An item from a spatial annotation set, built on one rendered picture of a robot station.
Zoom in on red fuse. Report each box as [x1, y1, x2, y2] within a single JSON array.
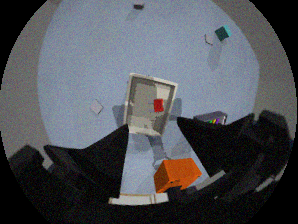
[[148, 99, 164, 113]]

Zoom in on teal cube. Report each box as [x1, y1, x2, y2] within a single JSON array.
[[214, 24, 231, 40]]

